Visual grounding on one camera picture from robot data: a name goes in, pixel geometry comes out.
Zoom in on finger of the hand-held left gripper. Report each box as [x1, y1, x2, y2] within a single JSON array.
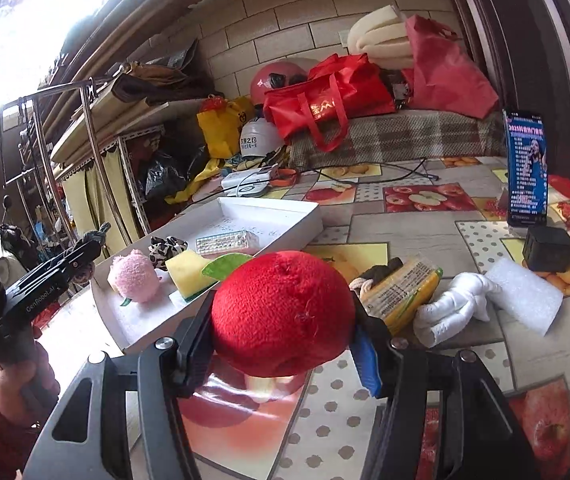
[[5, 222, 112, 294], [40, 254, 98, 300]]

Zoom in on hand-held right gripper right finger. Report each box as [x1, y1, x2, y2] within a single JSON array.
[[350, 305, 540, 480]]

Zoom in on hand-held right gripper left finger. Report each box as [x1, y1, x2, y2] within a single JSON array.
[[24, 300, 218, 480]]

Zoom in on pink plush fruit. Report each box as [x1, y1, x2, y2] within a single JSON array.
[[108, 249, 162, 306]]

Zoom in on yellow and green sponge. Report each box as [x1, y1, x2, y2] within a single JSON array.
[[166, 251, 222, 303]]

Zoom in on leopard print scrunchie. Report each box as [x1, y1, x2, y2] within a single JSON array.
[[147, 236, 189, 272]]

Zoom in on red plush fruit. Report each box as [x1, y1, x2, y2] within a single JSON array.
[[201, 251, 356, 377]]

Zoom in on white cardboard box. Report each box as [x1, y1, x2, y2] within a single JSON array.
[[90, 196, 324, 354]]

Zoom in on person's left hand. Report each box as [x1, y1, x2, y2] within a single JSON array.
[[0, 327, 60, 428]]

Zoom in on shelf with yellow curtain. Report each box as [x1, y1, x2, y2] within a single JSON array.
[[50, 92, 200, 251]]

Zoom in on yellow packaged snack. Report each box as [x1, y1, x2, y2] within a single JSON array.
[[365, 255, 444, 337]]

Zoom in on white glove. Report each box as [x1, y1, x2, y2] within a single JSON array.
[[411, 272, 502, 350]]

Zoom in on metal rack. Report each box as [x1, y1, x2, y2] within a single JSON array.
[[0, 79, 133, 256]]

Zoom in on black plastic bag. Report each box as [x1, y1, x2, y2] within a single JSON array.
[[144, 150, 193, 198]]

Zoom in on fruit print tablecloth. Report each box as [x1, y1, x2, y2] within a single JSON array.
[[30, 152, 570, 480]]

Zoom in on white foam sheet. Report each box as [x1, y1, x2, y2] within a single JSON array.
[[484, 258, 564, 337]]

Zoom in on white electronic device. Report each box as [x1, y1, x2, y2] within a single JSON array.
[[221, 169, 276, 199]]

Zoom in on brown leather bag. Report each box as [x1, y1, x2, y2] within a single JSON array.
[[111, 39, 200, 107]]

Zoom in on yellow bag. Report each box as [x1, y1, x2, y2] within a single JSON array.
[[196, 95, 256, 161]]

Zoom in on black power cube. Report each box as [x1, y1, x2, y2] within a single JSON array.
[[522, 225, 570, 273]]

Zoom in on white container with label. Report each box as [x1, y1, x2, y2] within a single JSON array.
[[240, 116, 286, 157]]

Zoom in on bright window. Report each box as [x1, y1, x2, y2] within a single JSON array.
[[0, 0, 166, 151]]

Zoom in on plaid blanket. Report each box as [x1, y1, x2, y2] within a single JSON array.
[[289, 109, 510, 171]]

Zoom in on black smartphone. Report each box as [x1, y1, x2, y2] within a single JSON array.
[[502, 108, 550, 227]]

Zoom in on pink helmet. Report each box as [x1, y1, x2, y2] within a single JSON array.
[[249, 58, 318, 107]]

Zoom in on red tote bag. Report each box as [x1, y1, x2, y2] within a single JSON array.
[[263, 53, 398, 154]]

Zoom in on red plastic bag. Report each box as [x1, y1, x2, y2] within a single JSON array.
[[401, 14, 500, 121]]

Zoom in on cream foam roll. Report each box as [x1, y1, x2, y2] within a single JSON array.
[[347, 9, 414, 69]]

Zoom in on thin black cable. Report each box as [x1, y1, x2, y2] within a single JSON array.
[[310, 156, 440, 184]]

